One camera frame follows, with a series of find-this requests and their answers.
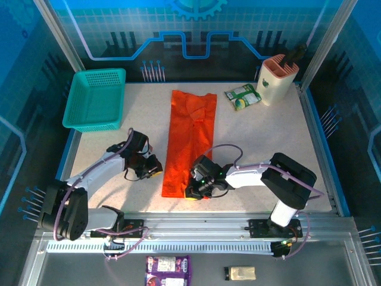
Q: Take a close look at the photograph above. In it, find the aluminium frame post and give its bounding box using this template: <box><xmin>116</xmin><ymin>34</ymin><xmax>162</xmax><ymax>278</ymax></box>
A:
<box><xmin>32</xmin><ymin>0</ymin><xmax>86</xmax><ymax>72</ymax></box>
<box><xmin>299</xmin><ymin>0</ymin><xmax>360</xmax><ymax>86</ymax></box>

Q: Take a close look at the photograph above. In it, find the slotted grey cable duct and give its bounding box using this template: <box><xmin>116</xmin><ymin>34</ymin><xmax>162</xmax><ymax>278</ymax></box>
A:
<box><xmin>46</xmin><ymin>240</ymin><xmax>274</xmax><ymax>254</ymax></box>

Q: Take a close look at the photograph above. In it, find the black knife handle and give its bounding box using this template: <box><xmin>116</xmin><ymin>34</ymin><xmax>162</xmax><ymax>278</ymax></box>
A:
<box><xmin>282</xmin><ymin>43</ymin><xmax>307</xmax><ymax>64</ymax></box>

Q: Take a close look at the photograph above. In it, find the beige packet black end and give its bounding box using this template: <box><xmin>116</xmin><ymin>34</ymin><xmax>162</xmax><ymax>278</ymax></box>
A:
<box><xmin>223</xmin><ymin>266</ymin><xmax>257</xmax><ymax>281</ymax></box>

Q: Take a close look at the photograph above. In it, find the orange t-shirt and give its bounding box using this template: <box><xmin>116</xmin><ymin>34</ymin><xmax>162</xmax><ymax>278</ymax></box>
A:
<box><xmin>161</xmin><ymin>90</ymin><xmax>217</xmax><ymax>199</ymax></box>

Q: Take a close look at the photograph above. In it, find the purple snack packet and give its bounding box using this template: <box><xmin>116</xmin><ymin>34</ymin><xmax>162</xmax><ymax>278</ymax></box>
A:
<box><xmin>145</xmin><ymin>255</ymin><xmax>192</xmax><ymax>286</ymax></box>

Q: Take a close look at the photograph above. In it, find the aluminium frame rail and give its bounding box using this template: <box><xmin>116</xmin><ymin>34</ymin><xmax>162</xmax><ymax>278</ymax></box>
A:
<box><xmin>35</xmin><ymin>212</ymin><xmax>358</xmax><ymax>241</ymax></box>

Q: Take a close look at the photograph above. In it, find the teal plastic basket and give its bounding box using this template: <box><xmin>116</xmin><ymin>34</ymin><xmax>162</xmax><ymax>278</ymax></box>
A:
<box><xmin>61</xmin><ymin>68</ymin><xmax>127</xmax><ymax>132</ymax></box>

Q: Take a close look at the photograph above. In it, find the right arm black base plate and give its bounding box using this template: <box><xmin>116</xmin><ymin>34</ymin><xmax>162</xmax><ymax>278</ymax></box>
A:
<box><xmin>248</xmin><ymin>219</ymin><xmax>304</xmax><ymax>239</ymax></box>

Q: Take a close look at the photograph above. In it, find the cream knife block pink top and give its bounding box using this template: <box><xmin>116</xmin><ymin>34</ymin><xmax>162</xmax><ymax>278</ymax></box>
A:
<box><xmin>256</xmin><ymin>54</ymin><xmax>300</xmax><ymax>107</ymax></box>

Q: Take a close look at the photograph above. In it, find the green snack packet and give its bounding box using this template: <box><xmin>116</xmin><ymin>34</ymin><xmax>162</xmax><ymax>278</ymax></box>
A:
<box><xmin>224</xmin><ymin>83</ymin><xmax>262</xmax><ymax>111</ymax></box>

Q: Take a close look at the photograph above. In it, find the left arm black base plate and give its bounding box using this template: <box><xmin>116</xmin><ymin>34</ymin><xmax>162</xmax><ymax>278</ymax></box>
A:
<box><xmin>90</xmin><ymin>219</ymin><xmax>144</xmax><ymax>239</ymax></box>

